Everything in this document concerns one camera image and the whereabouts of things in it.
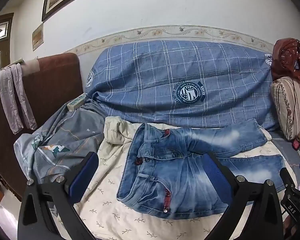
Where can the reddish brown cloth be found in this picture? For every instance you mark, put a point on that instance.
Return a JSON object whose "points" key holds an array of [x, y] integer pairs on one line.
{"points": [[285, 57]]}

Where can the wooden door with glass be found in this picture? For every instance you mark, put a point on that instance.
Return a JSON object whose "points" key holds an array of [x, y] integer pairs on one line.
{"points": [[1, 42]]}

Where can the blue denim pants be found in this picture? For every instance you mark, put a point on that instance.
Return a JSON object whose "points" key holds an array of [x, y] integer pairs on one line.
{"points": [[180, 180]]}

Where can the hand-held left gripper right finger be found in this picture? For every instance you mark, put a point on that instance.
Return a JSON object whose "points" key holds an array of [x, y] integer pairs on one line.
{"points": [[212, 172]]}

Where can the brown headboard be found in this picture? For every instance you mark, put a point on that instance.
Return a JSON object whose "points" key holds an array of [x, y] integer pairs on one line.
{"points": [[50, 85]]}

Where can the grey printed duvet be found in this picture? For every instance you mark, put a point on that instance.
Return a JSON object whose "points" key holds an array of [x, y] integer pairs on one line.
{"points": [[65, 135]]}

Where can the striped beige pillow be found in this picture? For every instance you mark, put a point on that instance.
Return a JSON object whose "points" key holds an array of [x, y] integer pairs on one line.
{"points": [[290, 105]]}

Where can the small wall plaque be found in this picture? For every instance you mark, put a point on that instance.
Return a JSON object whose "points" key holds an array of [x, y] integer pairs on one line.
{"points": [[37, 37]]}

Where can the small red packet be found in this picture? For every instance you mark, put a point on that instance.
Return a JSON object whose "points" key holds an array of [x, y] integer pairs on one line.
{"points": [[296, 144]]}

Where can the blue plaid blanket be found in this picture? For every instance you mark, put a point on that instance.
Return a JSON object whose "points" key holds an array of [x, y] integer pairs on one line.
{"points": [[150, 80]]}

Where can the light blue bed sheet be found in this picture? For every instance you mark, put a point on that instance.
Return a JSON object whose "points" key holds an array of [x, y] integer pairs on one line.
{"points": [[287, 152]]}

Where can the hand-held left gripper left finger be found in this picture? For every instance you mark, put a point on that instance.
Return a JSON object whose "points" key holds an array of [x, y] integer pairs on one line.
{"points": [[86, 171]]}

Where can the white power strip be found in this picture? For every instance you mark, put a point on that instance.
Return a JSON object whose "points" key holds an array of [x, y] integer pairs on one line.
{"points": [[76, 102]]}

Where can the grey hanging cloth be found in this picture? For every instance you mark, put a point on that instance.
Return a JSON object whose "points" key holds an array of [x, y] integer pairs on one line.
{"points": [[17, 97]]}

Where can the cream leaf-print blanket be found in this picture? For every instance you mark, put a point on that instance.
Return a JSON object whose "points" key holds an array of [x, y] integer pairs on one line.
{"points": [[110, 205]]}

